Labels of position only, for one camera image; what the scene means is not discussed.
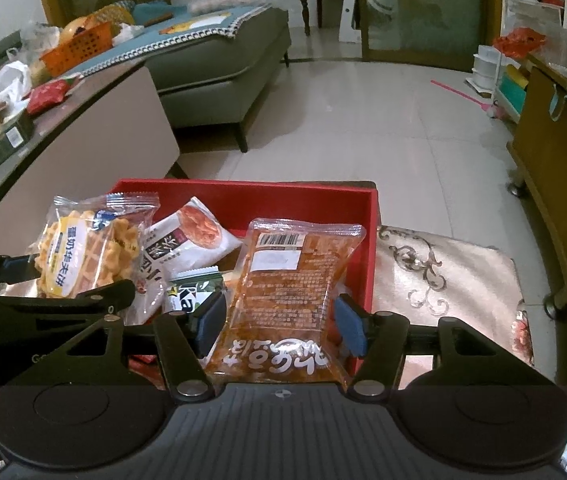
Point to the clear bag on sofa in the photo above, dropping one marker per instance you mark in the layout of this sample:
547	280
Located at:
223	2

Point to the red cardboard box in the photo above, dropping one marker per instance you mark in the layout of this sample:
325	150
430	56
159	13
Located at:
313	205

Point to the orange plastic basket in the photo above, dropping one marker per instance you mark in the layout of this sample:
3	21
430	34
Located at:
78	47

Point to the green sofa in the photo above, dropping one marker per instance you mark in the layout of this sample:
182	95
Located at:
223	70

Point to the red plastic bag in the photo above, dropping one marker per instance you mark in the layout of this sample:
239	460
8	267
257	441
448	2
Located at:
518	42

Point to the white crinkled snack packet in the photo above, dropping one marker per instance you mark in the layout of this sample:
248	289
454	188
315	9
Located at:
188	240

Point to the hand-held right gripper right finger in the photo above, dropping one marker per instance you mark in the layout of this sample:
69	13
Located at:
351	327

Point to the red crinkled packet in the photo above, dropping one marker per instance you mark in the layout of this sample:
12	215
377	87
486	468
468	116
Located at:
50	95

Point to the pink stick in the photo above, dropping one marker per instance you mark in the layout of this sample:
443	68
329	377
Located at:
463	95

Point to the waffle packet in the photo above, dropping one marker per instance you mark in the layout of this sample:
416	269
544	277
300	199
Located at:
88	250

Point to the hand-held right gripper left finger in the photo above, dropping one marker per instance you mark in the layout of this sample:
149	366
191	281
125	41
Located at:
211	321

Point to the glass sliding door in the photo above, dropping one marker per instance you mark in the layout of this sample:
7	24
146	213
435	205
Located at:
428	10

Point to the white stacked containers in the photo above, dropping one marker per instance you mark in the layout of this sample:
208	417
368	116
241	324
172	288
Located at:
483	70

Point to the wooden cabinet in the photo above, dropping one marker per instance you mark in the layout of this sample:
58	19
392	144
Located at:
558	160

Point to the flat red packet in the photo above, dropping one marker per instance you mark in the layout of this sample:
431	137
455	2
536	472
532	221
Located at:
141	360

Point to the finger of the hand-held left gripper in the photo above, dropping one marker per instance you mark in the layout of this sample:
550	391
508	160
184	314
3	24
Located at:
18	270
78	297

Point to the grey curved table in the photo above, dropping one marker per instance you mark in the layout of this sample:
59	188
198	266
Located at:
88	125

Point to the white perforated board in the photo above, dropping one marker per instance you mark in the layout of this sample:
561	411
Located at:
352	5

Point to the brown snack packet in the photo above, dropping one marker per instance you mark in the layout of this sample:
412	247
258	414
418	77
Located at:
283	300

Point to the green white snack packet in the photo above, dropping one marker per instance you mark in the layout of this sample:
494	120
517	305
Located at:
188	290

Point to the blue sofa blanket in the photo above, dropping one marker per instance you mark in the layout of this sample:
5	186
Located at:
163	30

